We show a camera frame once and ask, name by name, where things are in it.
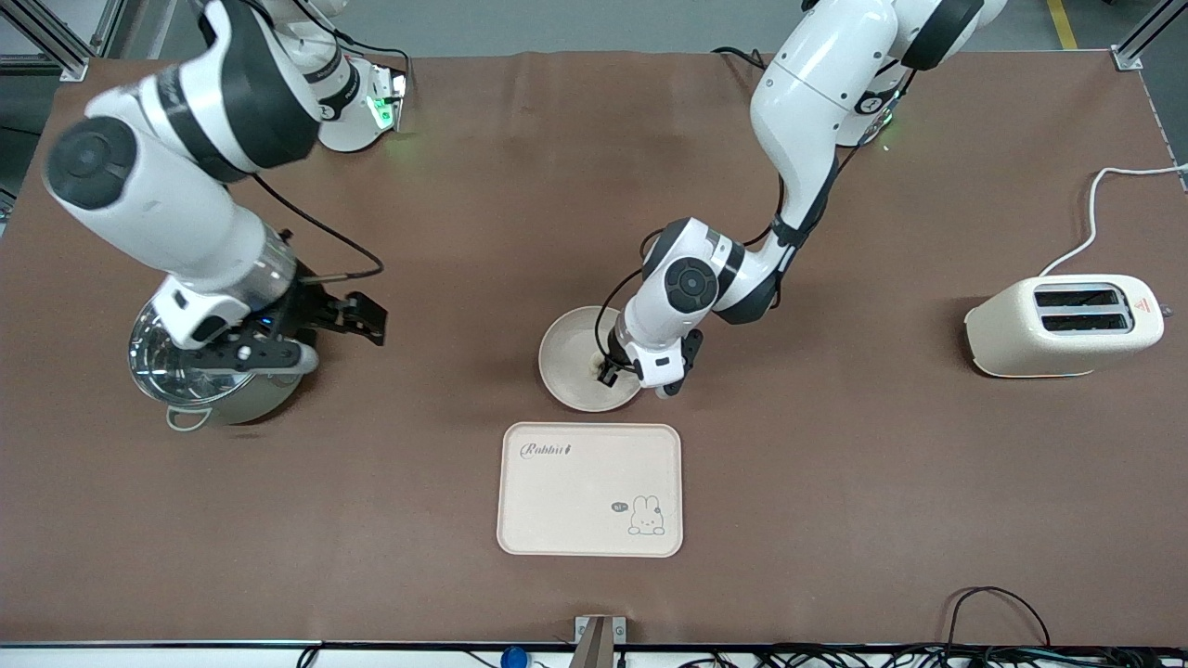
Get round beige plate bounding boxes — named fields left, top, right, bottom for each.
left=538, top=305, right=644, bottom=414

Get glass pot lid gold knob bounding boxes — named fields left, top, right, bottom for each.
left=130, top=299, right=263, bottom=406

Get beige rabbit print tray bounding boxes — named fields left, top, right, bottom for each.
left=497, top=423, right=684, bottom=559

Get brown table cover mat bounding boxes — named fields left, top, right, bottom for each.
left=0, top=48, right=1188, bottom=649

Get cream two-slot toaster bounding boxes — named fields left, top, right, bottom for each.
left=964, top=274, right=1167, bottom=379

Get steel pot grey handles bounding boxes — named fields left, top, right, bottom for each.
left=128, top=295, right=309, bottom=433

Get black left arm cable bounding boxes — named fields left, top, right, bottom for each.
left=594, top=139, right=841, bottom=367

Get grey metal table bracket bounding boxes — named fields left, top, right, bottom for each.
left=574, top=615, right=627, bottom=668

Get aluminium frame profile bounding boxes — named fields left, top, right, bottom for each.
left=0, top=0, right=129, bottom=83

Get black tangled cable bundle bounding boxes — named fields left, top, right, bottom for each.
left=678, top=643, right=1188, bottom=668

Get black looped floor cable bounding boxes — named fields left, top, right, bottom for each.
left=945, top=585, right=1052, bottom=650

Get white toaster power cable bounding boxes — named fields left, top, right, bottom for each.
left=1038, top=163, right=1188, bottom=278

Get aluminium corner frame post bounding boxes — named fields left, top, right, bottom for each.
left=1112, top=0, right=1188, bottom=71

